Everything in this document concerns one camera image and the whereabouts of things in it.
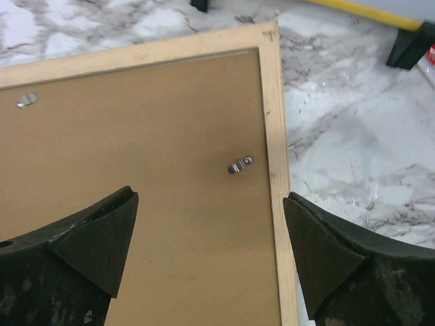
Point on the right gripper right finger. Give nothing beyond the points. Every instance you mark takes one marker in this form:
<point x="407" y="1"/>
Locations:
<point x="352" y="276"/>

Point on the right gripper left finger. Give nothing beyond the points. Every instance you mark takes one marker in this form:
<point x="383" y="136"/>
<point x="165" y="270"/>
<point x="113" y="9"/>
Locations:
<point x="67" y="272"/>

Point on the brown cardboard backing board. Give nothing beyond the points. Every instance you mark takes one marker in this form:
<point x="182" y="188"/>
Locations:
<point x="189" y="138"/>

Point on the wooden picture frame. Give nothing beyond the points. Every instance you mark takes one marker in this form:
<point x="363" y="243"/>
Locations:
<point x="172" y="51"/>

